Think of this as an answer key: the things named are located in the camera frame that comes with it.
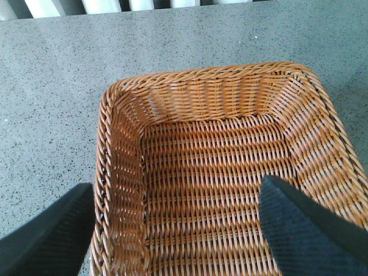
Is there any grey white curtain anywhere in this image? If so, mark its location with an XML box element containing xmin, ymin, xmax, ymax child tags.
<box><xmin>0</xmin><ymin>0</ymin><xmax>277</xmax><ymax>21</ymax></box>

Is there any brown wicker basket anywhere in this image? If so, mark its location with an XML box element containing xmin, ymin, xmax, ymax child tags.
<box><xmin>90</xmin><ymin>62</ymin><xmax>367</xmax><ymax>275</ymax></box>

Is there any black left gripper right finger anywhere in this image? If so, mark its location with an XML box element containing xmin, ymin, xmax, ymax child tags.
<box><xmin>259</xmin><ymin>175</ymin><xmax>367</xmax><ymax>275</ymax></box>

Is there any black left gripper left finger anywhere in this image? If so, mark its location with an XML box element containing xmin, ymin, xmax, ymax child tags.
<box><xmin>1</xmin><ymin>183</ymin><xmax>95</xmax><ymax>275</ymax></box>

